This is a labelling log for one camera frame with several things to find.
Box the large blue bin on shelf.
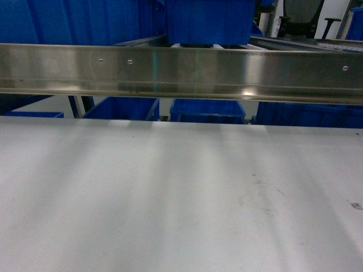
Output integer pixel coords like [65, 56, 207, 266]
[165, 0, 256, 45]

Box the blue bin lower middle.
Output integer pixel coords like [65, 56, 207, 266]
[170, 99, 247, 124]

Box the blue bin lower left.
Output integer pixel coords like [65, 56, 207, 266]
[83, 97, 160, 121]

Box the blue bin lower right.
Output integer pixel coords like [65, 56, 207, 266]
[252, 102, 362, 129]

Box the blue bin far left edge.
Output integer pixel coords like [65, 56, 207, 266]
[3, 111, 64, 118]

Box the black mesh office chair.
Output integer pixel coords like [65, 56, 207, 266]
[277, 0, 324, 39]

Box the blue bin upper left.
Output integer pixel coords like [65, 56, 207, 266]
[1, 0, 166, 45]

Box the blue bin upper right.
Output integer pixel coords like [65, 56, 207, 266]
[345, 7, 363, 41]

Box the stainless steel shelf rail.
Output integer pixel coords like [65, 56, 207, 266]
[1, 44, 362, 105]

